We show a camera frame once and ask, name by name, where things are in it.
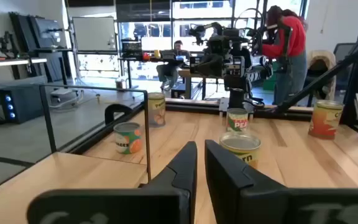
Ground tall peaches tin can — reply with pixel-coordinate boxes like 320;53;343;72
147;92;167;128

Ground short corn can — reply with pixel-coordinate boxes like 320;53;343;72
219;131;262;170

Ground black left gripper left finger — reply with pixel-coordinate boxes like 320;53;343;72
26;141;198;224

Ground dark computer screen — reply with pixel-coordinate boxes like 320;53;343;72
121;40;143;58

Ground person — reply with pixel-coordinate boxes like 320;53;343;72
155;39;193;91
261;5;308;106

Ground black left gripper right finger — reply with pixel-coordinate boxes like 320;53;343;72
204;139;358;224

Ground black panel stack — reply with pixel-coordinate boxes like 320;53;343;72
8;11;34;50

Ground wooden shelf with black frame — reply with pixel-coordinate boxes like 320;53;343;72
0;83;152;224

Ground chair with beige jacket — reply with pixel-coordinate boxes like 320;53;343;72
306;49;337;101

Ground grey workbench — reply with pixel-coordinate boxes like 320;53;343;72
0;57;48;68

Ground black monitor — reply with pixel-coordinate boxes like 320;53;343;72
29;16;64;50

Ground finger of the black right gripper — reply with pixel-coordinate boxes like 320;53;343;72
209;55;227;78
190;55;211;77

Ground black computer tower blue lights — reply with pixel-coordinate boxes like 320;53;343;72
0;88;45;124

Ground short oranges tin can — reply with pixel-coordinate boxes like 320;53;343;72
113;121;143;155

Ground short green peas can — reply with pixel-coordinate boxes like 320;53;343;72
226;108;249;133

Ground grey office chair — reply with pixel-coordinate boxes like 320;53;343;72
333;42;357;91

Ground black table clamp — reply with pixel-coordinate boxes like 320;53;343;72
104;103;134;126

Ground whiteboard on stand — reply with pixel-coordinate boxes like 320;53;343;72
71;16;118;52

